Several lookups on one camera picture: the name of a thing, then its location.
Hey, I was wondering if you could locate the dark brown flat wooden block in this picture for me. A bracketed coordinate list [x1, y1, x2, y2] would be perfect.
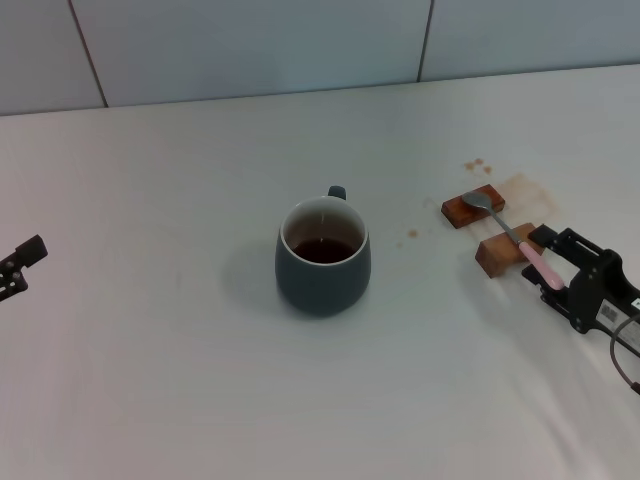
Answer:
[440, 183, 507, 231]

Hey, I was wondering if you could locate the pink handled metal spoon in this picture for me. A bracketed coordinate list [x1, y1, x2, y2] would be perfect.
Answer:
[460, 190, 567, 292]

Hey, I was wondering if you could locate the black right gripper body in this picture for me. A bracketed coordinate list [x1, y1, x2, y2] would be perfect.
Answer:
[563, 248, 640, 336]

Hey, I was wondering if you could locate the dark coffee liquid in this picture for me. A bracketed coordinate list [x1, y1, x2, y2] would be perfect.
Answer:
[290, 239, 356, 265]

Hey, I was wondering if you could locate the light brown notched wooden block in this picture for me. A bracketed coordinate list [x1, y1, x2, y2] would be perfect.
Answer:
[474, 222, 546, 279]

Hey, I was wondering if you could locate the grey ceramic cup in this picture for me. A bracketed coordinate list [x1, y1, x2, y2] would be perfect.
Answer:
[273, 185, 374, 319]

